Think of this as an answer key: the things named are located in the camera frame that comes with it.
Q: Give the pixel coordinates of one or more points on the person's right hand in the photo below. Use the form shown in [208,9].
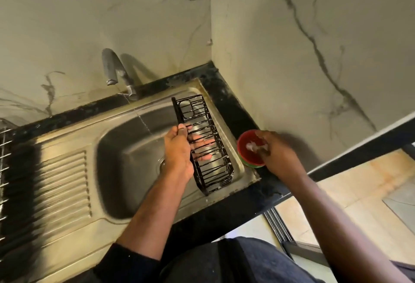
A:
[278,153]

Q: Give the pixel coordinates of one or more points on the person's left hand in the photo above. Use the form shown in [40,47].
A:
[176,153]

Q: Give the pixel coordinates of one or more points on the person's left thumb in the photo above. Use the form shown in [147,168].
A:
[181,132]

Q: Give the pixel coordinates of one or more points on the person's right fingers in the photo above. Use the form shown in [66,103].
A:
[263,145]

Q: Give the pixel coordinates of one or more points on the soapy scrubbing sponge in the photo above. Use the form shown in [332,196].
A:
[254,146]

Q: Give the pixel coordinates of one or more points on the person's right forearm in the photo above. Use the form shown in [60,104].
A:
[337,224]

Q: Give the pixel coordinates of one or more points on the person's left forearm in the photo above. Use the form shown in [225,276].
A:
[154,214]

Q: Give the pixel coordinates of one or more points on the red and green soap container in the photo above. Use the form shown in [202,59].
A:
[248,151]

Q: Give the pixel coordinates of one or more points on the stainless steel sink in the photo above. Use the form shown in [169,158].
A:
[123,176]

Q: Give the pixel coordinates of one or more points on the grey metal faucet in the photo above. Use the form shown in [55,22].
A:
[116,70]

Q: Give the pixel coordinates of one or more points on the person's dark clothing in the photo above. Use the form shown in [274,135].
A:
[227,260]

